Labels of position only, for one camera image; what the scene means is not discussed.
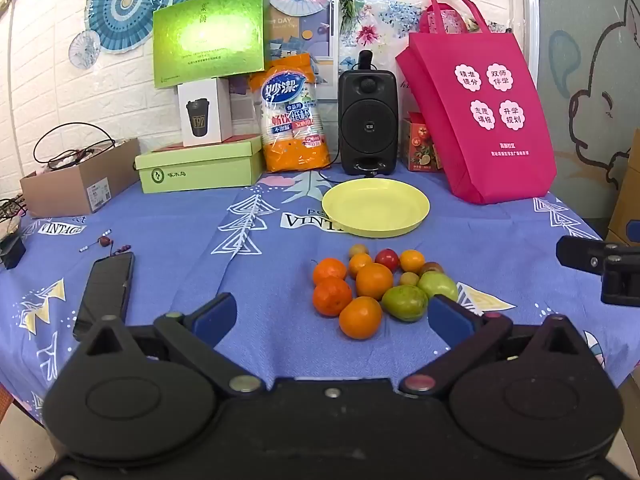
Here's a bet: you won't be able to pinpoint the large blue paper fan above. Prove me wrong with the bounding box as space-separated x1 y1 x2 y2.
87 0 176 55

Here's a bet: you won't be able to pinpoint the yellow plastic plate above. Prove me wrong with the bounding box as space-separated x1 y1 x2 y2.
321 178 431 239

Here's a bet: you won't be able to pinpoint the blue printed tablecloth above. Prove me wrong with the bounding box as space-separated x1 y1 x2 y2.
0 162 623 413

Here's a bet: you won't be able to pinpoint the green fruit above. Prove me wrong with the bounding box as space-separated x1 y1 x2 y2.
381 285 429 322
417 271 459 303

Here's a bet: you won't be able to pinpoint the pink tote bag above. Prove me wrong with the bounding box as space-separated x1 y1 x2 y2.
396 0 557 205

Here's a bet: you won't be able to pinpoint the small orange tangerine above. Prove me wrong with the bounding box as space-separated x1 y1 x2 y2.
348 253 374 278

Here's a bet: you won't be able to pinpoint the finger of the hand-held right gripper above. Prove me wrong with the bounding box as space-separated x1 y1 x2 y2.
601 255 640 307
556 235 640 275

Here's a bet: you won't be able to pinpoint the black speaker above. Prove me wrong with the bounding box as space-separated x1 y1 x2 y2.
337 69 399 177

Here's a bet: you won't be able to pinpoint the tangled cables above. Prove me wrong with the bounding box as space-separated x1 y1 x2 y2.
0 194 26 233

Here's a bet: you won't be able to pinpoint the beaded string charm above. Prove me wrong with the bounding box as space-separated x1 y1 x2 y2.
80 230 132 257

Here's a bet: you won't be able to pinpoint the small black device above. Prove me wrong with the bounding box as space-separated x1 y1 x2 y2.
0 237 27 271

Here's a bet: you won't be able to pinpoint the bright green gift box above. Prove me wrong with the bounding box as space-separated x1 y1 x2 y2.
152 0 267 90

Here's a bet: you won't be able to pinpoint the yellow-orange round fruit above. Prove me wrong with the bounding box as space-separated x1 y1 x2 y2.
399 250 426 275

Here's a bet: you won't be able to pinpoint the orange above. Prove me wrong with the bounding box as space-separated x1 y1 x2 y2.
313 276 353 317
313 258 347 285
355 263 395 301
339 296 384 340

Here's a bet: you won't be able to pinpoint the brown cardboard box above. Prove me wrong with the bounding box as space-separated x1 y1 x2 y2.
20 137 141 219

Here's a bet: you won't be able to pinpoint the small blue paper fan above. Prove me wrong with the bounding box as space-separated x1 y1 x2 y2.
68 30 102 69

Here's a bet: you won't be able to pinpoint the light green shoe box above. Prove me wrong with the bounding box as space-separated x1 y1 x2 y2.
134 137 264 194

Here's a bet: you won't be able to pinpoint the white cup packaging box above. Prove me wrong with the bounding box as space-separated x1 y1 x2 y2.
177 78 234 148

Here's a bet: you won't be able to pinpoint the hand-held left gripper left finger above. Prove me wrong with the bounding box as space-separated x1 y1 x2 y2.
75 292 267 395

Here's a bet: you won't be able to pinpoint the blue printed poster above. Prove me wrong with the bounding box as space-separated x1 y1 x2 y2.
269 2 335 101

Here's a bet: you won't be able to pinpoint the black smartphone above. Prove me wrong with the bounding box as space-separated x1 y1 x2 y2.
72 252 136 342

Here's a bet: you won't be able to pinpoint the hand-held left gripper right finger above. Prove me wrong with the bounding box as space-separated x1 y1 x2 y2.
400 295 596 397

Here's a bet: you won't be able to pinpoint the floral printed sheet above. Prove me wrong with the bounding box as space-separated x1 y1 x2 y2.
337 0 432 73

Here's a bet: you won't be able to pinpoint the red tomato print carton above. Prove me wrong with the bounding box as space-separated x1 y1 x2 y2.
401 111 446 173

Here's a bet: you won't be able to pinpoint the orange pack of paper cups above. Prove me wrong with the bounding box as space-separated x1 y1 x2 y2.
249 53 331 173

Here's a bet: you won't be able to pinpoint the black speaker cable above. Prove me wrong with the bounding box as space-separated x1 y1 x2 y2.
317 150 381 186

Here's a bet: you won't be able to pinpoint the black cable bundle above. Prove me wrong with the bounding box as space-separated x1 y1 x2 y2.
34 122 117 171

